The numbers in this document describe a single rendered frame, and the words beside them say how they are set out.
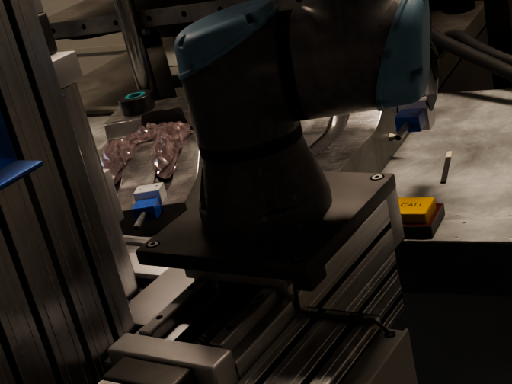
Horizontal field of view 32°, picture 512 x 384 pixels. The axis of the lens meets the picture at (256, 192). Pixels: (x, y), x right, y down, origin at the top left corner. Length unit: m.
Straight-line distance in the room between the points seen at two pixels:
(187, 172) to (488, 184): 0.57
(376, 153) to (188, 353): 0.86
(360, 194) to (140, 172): 0.82
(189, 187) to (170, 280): 0.55
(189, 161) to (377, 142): 0.37
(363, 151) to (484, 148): 0.25
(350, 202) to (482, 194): 0.57
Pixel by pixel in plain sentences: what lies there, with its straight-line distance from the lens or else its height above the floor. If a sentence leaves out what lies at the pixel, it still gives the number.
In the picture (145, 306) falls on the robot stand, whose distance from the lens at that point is 1.07.
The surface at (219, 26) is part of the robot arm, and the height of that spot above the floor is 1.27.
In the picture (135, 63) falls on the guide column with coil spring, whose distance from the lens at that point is 2.53.
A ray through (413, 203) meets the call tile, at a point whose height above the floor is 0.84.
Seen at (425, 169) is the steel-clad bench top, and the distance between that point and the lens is 1.65.
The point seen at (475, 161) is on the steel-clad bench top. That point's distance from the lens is 1.65.
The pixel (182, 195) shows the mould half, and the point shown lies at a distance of 1.62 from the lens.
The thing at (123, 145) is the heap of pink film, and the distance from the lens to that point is 1.80.
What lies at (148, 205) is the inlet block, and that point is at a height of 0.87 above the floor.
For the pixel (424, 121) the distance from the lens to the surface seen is 1.51.
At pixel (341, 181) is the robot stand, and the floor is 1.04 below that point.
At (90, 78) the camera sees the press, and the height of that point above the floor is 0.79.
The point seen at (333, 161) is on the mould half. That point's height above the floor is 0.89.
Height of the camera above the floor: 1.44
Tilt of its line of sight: 22 degrees down
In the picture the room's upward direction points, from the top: 13 degrees counter-clockwise
